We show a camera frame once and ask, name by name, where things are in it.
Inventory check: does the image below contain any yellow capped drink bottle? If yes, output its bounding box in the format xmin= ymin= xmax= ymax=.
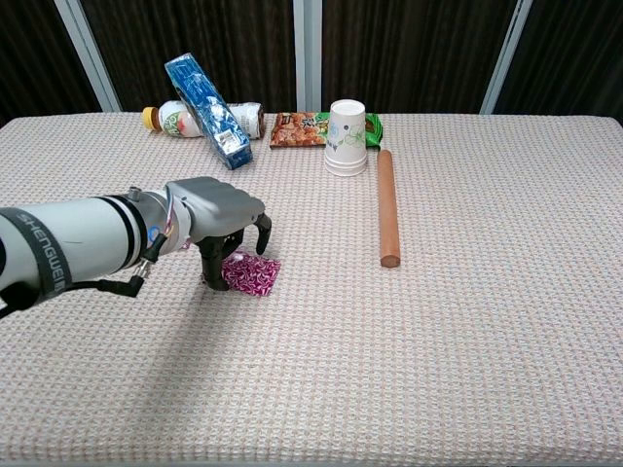
xmin=141 ymin=99 xmax=267 ymax=140

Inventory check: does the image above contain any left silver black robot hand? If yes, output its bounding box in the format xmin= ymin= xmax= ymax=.
xmin=165 ymin=176 xmax=273 ymax=293

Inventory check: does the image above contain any pink white snack packet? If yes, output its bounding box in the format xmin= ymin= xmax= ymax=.
xmin=219 ymin=250 xmax=282 ymax=298

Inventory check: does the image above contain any dark fabric partition panel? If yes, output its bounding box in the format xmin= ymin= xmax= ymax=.
xmin=80 ymin=0 xmax=298 ymax=114
xmin=0 ymin=0 xmax=101 ymax=127
xmin=320 ymin=0 xmax=517 ymax=116
xmin=494 ymin=0 xmax=623 ymax=118

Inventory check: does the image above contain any orange green snack bag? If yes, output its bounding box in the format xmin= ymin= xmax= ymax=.
xmin=269 ymin=111 xmax=385 ymax=151

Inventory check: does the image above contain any white printed paper cup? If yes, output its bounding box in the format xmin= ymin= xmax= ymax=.
xmin=323 ymin=98 xmax=367 ymax=177

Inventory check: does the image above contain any pink waffle table cloth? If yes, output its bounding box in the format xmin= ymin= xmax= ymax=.
xmin=0 ymin=111 xmax=623 ymax=467

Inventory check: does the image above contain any grey partition post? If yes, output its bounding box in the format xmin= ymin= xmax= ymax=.
xmin=53 ymin=0 xmax=123 ymax=114
xmin=479 ymin=0 xmax=531 ymax=116
xmin=291 ymin=0 xmax=323 ymax=114

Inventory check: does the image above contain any blue rectangular snack box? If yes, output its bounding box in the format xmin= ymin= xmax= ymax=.
xmin=164 ymin=51 xmax=255 ymax=171

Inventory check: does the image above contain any brown wooden rolling pin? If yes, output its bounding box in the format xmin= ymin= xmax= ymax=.
xmin=377 ymin=149 xmax=401 ymax=269

